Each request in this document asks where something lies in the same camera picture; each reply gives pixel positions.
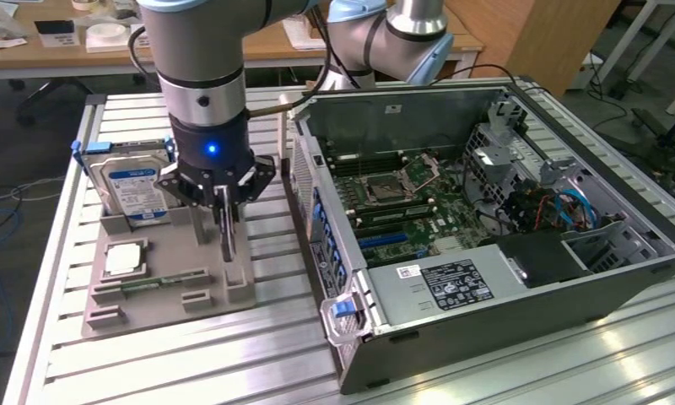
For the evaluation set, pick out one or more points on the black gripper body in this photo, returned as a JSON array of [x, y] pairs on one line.
[[211, 139]]

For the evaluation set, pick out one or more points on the green GPU card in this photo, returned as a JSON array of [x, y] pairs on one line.
[[229, 240]]

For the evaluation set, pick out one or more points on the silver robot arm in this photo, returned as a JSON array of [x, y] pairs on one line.
[[203, 42]]

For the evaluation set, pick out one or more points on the hard disk with blue carrier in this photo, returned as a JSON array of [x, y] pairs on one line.
[[135, 190]]

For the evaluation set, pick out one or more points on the blue card retainer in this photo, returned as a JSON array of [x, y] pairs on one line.
[[329, 236]]

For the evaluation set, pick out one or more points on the silver CPU chip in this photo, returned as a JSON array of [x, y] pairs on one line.
[[125, 258]]

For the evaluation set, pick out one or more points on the black CPU socket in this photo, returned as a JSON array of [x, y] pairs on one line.
[[382, 188]]

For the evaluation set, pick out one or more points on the black expansion slot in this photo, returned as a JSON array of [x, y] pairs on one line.
[[378, 232]]

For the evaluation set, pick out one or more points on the green RAM stick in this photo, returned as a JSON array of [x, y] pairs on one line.
[[146, 284]]

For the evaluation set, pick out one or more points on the RAM stick with white label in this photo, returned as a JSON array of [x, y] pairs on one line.
[[397, 213]]

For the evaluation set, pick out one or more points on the metal socket cover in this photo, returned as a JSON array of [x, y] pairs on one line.
[[408, 169]]

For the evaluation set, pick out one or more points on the small white box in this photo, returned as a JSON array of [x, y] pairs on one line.
[[141, 42]]

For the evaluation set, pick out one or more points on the grey parts rack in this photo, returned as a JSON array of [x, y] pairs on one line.
[[169, 304]]

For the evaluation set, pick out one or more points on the white paper stack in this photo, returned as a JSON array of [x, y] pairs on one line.
[[303, 40]]

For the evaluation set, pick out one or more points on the black office chair base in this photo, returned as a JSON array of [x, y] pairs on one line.
[[51, 97]]

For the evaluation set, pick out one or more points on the green motherboard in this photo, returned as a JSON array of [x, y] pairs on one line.
[[428, 230]]

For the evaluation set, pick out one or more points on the blue case latch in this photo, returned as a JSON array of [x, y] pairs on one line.
[[344, 308]]

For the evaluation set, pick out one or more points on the wooden desk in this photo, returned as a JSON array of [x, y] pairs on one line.
[[34, 59]]

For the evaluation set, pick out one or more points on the silver chipset heatsink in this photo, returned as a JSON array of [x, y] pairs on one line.
[[449, 243]]

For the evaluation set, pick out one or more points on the black and white box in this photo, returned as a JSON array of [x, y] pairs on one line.
[[58, 34]]

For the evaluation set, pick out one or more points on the grey power supply unit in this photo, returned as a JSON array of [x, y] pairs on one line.
[[405, 295]]

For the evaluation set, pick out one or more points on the beige tape roll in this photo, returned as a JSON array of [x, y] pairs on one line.
[[83, 5]]

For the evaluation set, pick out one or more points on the perforated metal drive cage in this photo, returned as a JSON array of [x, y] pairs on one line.
[[501, 160]]

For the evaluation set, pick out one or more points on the white paper slip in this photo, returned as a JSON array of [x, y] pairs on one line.
[[6, 43]]

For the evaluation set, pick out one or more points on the clear plastic bag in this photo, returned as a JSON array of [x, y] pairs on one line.
[[0, 21]]

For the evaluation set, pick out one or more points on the black open PC case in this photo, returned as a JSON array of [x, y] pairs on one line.
[[484, 346]]

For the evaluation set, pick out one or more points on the wooden cabinet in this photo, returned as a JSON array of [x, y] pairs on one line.
[[541, 42]]

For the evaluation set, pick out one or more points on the metal disk bay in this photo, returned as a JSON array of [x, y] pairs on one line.
[[625, 249]]

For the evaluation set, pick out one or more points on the white desk frame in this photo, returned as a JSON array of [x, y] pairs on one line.
[[648, 38]]

